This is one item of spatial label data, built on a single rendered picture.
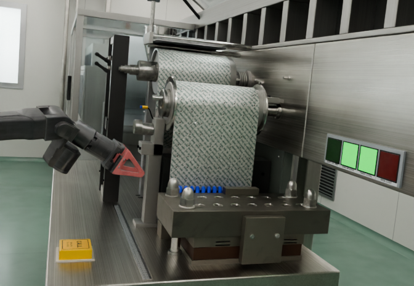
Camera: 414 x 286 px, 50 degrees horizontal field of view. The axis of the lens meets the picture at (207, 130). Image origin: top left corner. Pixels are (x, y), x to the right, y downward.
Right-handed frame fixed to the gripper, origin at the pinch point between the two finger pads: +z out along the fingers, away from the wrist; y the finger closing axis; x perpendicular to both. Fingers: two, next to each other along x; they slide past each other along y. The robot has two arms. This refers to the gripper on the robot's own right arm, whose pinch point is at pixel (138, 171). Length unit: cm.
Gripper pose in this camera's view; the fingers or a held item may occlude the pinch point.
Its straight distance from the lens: 114.2
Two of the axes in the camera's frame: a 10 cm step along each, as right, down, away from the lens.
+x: 5.6, -8.3, 0.7
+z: 7.7, 5.5, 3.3
